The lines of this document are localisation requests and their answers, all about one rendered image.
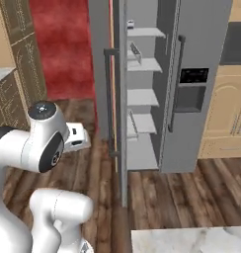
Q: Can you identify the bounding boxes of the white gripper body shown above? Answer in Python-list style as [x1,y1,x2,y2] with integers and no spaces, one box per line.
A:
[63,128,92,153]

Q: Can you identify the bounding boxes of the black built-in oven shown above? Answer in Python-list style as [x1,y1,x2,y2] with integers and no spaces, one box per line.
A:
[218,21,241,66]

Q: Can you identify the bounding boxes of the grey open fridge door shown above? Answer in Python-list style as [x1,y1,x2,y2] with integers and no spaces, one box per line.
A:
[87,0,129,209]

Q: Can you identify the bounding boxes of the dark open door handle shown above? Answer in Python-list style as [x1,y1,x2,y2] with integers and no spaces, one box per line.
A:
[103,47,121,158]

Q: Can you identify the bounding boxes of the brown carved cupboard run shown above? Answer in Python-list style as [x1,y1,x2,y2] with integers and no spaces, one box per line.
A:
[0,0,48,131]

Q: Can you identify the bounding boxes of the grey fridge body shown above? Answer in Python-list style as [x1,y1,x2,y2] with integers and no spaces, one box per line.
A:
[125,0,180,172]

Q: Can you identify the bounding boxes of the beige cupboard run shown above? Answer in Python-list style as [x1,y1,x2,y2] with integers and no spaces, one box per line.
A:
[198,0,241,160]

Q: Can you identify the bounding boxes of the dark closed door handle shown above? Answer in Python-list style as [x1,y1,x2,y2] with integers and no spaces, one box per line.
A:
[167,34,187,133]

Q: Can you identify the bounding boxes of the grey fridge shelf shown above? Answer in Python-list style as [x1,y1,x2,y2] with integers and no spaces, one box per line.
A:
[126,88,160,108]
[126,113,158,135]
[126,56,164,73]
[126,27,167,39]

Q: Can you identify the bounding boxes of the grey wire fridge rack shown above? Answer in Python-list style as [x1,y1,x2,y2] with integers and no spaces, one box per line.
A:
[126,109,139,140]
[127,41,143,66]

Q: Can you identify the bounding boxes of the grey fridge door with dispenser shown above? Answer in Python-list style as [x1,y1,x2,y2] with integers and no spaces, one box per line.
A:
[158,0,234,175]

